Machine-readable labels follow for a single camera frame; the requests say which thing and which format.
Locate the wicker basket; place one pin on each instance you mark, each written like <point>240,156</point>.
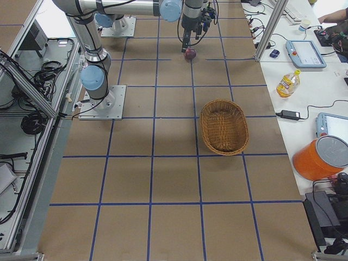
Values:
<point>224,127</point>

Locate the dark blue pouch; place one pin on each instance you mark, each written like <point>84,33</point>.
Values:
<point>274,53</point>

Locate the teach pendant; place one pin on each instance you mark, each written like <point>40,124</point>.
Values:
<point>330,124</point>
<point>304,54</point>

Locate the dark red apple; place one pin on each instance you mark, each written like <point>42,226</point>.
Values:
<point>190,54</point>

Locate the orange bucket with lid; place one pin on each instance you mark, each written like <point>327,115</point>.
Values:
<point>322,158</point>

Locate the black power adapter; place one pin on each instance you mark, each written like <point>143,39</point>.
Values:
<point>290,115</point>

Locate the teach pendant far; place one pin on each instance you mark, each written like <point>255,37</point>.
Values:
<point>304,54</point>

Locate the paper cup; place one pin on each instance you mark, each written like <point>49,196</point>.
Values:
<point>303,26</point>

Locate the teach pendant near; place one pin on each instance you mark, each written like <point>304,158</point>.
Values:
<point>330,124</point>

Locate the yellow juice bottle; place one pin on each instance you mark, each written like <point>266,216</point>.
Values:
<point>288,84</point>

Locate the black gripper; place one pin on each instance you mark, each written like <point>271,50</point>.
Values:
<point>188,25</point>

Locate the aluminium frame post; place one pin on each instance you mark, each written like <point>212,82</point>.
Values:
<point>270,27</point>

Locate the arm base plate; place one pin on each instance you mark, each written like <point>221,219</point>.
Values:
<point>121,28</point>
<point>111,108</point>

